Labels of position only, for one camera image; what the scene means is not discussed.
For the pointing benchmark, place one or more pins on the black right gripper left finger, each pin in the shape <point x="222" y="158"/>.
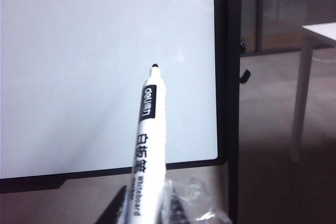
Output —
<point x="115" y="211"/>

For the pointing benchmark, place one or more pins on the glass partition dark frame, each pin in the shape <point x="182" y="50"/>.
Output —
<point x="281" y="11"/>

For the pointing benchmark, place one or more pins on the black stand clamp knob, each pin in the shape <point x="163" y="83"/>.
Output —
<point x="245" y="76"/>

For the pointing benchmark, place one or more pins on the black whiteboard stand post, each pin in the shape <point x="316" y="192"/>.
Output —
<point x="232" y="103"/>

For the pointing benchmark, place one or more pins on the white whiteboard black frame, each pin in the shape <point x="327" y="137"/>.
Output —
<point x="78" y="77"/>

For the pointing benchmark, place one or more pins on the white table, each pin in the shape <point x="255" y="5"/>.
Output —
<point x="302" y="90"/>

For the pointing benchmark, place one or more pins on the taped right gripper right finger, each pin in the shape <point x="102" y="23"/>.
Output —
<point x="183" y="208"/>

